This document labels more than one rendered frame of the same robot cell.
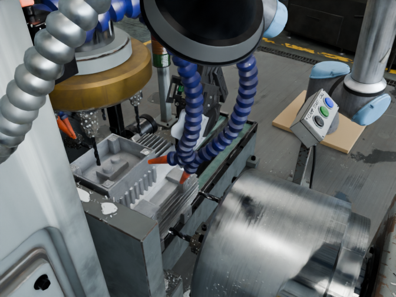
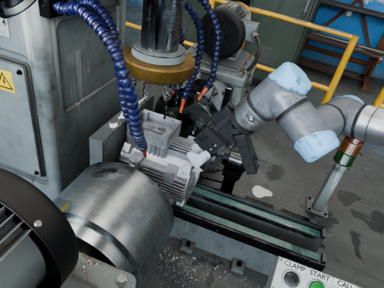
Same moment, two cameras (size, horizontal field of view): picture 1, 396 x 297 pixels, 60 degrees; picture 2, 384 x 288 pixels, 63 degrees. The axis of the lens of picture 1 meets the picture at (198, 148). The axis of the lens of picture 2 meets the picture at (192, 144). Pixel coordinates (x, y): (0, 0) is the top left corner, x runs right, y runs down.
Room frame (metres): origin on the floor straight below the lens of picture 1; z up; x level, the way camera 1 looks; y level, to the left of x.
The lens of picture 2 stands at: (0.34, -0.58, 1.61)
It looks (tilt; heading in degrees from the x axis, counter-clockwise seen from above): 35 degrees down; 73
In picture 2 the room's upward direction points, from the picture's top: 11 degrees clockwise
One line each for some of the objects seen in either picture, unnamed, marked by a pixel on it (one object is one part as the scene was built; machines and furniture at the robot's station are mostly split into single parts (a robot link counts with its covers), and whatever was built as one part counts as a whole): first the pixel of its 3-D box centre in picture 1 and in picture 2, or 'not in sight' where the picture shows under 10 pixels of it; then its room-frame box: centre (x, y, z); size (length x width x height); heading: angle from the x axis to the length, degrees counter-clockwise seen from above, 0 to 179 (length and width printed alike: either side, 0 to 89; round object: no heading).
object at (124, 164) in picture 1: (114, 174); (154, 133); (0.45, 0.15, 1.11); 0.12 x 0.11 x 0.07; 149
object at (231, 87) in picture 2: (114, 107); (220, 124); (0.65, 0.19, 1.12); 0.04 x 0.03 x 0.26; 150
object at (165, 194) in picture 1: (134, 197); (163, 163); (0.48, 0.13, 1.02); 0.20 x 0.19 x 0.19; 149
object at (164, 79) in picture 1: (162, 69); (339, 166); (1.09, 0.12, 1.01); 0.08 x 0.08 x 0.42; 60
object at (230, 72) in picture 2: not in sight; (212, 94); (0.77, 0.65, 0.99); 0.35 x 0.31 x 0.37; 60
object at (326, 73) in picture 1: (328, 83); not in sight; (1.04, -0.44, 0.98); 0.13 x 0.12 x 0.14; 29
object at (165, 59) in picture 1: (161, 57); (345, 155); (1.09, 0.12, 1.05); 0.06 x 0.06 x 0.04
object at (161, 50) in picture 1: (160, 44); (351, 145); (1.09, 0.12, 1.10); 0.06 x 0.06 x 0.04
